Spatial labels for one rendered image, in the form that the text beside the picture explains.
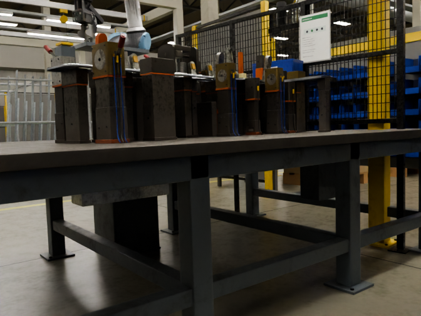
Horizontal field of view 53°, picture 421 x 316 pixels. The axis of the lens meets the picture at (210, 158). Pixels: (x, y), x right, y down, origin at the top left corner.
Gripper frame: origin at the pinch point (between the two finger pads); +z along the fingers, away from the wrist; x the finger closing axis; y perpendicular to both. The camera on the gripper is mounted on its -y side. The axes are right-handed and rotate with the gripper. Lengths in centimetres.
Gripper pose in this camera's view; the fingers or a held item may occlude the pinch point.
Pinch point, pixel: (89, 42)
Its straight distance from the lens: 223.0
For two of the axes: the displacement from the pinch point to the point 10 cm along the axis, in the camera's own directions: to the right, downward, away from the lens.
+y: -4.9, 0.8, -8.7
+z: 0.3, 10.0, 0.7
